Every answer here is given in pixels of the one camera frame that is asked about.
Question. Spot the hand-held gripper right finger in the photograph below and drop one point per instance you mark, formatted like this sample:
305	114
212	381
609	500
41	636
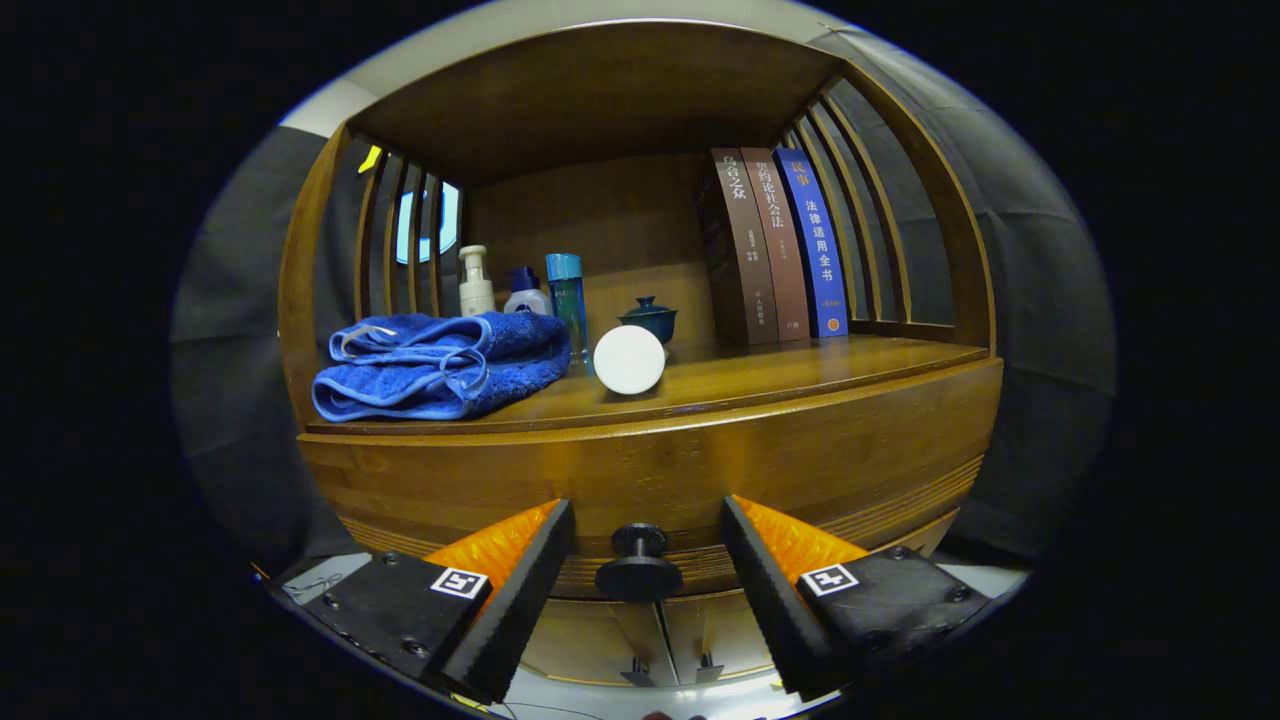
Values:
775	610

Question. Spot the white bottle with blue cap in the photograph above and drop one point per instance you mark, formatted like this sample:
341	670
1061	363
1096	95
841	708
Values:
527	300

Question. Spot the wooden cabinet with slatted shelf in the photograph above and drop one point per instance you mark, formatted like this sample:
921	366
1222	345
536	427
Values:
600	90

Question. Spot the dark brown book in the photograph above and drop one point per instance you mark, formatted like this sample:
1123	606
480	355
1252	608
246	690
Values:
745	250

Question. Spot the blue book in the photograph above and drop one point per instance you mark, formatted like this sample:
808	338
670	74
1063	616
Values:
820	250

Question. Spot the white tube with green stripe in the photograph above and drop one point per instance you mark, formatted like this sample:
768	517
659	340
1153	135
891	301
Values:
630	360

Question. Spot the folded blue towel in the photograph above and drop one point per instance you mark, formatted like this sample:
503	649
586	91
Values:
430	385

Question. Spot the wooden drawer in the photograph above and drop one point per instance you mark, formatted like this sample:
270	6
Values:
650	470

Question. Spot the reddish brown book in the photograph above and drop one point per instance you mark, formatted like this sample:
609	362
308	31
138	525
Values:
785	250

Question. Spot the dark blue lidded teacup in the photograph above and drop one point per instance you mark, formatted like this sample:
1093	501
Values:
650	320

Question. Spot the wooden countertop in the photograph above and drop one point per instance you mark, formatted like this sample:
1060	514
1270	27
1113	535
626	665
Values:
800	365

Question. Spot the white pump bottle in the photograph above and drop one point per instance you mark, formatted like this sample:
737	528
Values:
476	295

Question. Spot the clear bottle with teal cap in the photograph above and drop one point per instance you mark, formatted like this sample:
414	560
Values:
567	300

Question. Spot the black drawer knob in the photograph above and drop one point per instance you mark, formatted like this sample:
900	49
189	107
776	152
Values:
638	580

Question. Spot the wooden cabinet door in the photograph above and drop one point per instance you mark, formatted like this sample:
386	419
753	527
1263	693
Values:
720	625
580	640

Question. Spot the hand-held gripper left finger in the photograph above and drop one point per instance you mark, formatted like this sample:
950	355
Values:
520	610

